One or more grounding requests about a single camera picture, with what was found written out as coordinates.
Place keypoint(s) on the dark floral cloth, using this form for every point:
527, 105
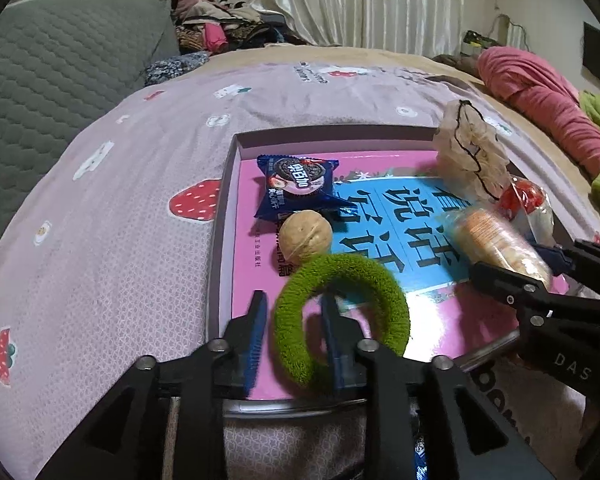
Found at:
175, 66

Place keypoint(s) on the beige mesh scrunchie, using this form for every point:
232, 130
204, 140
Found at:
465, 155

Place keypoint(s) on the walnut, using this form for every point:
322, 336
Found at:
305, 237

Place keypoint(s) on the white satin curtain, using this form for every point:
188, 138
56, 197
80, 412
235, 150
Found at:
355, 0

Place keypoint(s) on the grey shallow cardboard box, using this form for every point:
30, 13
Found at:
220, 240

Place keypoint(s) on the pink and blue book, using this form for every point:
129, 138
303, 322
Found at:
252, 270

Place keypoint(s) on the pile of clothes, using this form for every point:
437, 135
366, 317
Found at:
215, 15

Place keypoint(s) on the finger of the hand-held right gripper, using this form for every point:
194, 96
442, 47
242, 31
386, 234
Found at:
505, 282
580, 260

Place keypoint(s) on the clear cracker packet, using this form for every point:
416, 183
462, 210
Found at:
490, 240

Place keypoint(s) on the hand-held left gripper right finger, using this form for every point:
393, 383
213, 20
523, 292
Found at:
332, 340

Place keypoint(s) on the grey quilted headboard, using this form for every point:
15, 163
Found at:
55, 75

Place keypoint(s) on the pink printed blanket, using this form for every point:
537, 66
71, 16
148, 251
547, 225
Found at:
105, 220

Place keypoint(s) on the pink quilt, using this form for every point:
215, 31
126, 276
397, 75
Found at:
535, 90

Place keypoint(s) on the dark bag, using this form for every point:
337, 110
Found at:
475, 42

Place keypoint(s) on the white printed bag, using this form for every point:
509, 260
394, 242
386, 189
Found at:
495, 400

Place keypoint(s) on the blue cookie packet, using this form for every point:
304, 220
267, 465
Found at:
295, 180
421, 460

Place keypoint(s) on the white metal chair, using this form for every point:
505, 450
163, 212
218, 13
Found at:
516, 35

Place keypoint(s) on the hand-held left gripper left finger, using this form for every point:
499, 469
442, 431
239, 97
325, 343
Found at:
254, 340

